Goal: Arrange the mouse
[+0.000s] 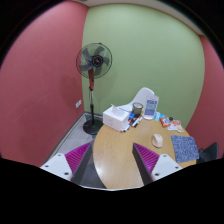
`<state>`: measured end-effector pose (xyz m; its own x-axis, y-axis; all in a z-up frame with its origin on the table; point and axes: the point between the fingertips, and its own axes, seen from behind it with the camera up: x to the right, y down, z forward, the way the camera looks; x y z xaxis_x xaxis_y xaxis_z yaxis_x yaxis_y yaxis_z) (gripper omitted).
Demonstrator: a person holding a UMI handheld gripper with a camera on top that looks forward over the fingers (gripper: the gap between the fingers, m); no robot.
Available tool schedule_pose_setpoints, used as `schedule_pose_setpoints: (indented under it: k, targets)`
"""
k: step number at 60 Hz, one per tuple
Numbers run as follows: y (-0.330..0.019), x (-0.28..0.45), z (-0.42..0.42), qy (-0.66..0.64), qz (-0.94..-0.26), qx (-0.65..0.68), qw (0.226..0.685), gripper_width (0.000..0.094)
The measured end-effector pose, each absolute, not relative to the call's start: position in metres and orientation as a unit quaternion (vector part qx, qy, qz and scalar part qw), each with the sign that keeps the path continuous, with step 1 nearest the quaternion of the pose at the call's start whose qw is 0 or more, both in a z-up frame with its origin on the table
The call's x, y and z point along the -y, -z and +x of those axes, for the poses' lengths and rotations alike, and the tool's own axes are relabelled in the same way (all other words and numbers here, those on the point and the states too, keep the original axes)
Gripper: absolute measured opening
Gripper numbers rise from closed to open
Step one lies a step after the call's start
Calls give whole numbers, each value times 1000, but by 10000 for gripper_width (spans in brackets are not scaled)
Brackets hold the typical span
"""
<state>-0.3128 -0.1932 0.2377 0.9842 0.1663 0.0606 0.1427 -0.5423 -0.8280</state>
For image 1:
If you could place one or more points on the blue capped marker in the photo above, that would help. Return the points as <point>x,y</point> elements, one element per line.
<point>131,117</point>

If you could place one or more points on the red capped marker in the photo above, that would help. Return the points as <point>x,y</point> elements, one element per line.
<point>137,121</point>

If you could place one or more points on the beige computer mouse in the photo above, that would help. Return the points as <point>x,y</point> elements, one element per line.
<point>157,140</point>

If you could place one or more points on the blue snack packet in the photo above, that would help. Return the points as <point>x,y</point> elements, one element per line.
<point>158,116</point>

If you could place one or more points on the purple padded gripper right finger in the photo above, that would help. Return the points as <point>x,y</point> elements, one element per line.
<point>152,166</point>

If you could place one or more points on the black office chair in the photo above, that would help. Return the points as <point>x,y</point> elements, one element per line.
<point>208,154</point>

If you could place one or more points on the black red standing fan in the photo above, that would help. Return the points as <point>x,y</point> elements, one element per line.
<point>93,61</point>

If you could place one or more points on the orange snack packet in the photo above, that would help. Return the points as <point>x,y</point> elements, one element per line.
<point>165,122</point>

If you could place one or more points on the blue patterned mouse pad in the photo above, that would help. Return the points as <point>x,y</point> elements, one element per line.
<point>185,148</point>

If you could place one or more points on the black marker pen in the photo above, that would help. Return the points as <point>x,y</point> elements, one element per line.
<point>126,128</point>

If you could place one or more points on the white red snack packet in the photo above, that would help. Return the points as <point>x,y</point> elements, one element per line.
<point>175,125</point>

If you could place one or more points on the black mesh pen cup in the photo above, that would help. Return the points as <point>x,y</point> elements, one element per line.
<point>137,109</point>

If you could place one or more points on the white wall socket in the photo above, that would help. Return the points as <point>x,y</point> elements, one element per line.
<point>78,103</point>

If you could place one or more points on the white tissue box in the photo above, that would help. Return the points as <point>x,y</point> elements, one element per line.
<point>115,118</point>

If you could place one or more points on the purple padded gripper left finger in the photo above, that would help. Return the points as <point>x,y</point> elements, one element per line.
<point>70,166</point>

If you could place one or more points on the white chair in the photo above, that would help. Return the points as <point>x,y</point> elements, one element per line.
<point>140,97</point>

